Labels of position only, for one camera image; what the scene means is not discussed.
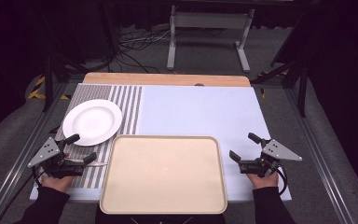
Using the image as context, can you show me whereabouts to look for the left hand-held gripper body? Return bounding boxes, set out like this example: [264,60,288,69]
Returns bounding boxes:
[27,136,87,179]

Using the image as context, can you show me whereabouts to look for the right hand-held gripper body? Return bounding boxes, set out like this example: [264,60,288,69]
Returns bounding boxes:
[239,138,303,179]

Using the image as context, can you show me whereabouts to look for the person's left hand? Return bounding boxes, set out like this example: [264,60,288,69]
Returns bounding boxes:
[40,175,76,194]

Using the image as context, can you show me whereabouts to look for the person's right hand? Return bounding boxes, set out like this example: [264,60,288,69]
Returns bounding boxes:
[245,171,280,190]

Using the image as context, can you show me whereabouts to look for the silver cutlery piece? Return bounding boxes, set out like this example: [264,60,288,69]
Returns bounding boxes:
[64,158,108,168]

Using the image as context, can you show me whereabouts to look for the white round plate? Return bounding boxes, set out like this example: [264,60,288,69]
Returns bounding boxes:
[62,98,123,147]

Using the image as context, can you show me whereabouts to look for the pale blue table mat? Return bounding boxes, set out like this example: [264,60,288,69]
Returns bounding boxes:
[29,83,293,203]

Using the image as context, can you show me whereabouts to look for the yellow black floor tape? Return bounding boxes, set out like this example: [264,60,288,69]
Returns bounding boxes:
[27,76,72,101]

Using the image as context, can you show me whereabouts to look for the black tripod stand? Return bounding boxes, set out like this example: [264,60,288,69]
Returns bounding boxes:
[250,59,310,119]
[41,46,90,114]

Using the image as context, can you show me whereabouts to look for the grey striped placemat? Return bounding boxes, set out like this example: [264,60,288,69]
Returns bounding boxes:
[53,83,144,189]

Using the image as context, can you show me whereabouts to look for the beige plastic tray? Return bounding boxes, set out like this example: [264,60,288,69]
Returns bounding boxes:
[99,134,228,216]

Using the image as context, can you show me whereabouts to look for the white metal stand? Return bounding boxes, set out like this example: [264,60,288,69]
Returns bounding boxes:
[166,5,256,74]

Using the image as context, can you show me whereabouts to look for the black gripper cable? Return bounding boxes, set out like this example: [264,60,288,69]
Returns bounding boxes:
[274,165,289,196]
[0,166,46,223]

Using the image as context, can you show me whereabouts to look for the aluminium frame rail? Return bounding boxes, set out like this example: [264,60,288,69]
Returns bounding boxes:
[0,81,71,224]
[283,88,357,224]

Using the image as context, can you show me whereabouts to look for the bundle of floor cables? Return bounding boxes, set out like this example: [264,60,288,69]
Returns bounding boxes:
[110,26,172,75]

